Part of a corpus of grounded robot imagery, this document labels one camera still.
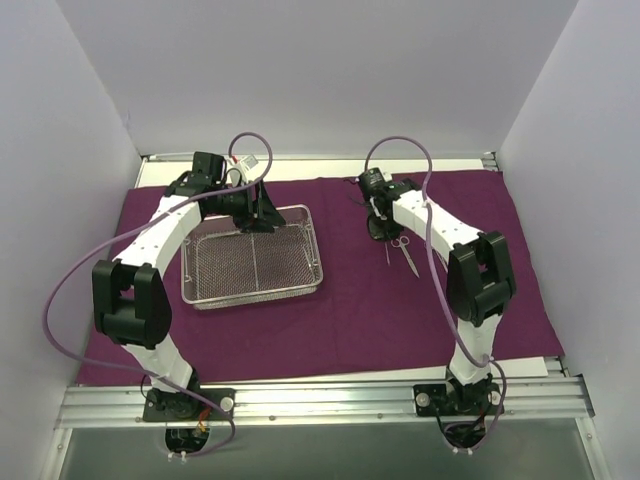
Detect steel tweezers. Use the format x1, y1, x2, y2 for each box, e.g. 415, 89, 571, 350
384, 241, 391, 266

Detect steel surgical scissors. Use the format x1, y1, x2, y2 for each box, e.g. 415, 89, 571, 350
391, 235, 420, 278

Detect metal mesh instrument tray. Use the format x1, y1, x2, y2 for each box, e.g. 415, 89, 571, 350
181, 204, 324, 310

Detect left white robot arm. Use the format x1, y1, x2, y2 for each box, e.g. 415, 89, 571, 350
92, 174, 281, 419

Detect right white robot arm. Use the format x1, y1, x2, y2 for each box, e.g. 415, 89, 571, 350
360, 181, 516, 413

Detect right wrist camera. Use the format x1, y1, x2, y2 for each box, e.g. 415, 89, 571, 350
357, 167, 393, 197

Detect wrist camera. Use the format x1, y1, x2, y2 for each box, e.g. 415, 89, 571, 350
191, 151, 226, 184
357, 167, 393, 197

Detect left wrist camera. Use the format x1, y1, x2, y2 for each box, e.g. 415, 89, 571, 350
191, 151, 226, 184

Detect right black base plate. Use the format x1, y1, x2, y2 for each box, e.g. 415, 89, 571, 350
412, 380, 504, 417

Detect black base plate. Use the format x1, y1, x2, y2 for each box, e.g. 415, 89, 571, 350
412, 380, 504, 417
142, 388, 236, 423

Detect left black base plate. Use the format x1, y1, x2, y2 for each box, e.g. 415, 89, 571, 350
142, 388, 236, 423

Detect aluminium front rail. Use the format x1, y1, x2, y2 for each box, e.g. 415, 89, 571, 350
56, 376, 594, 429

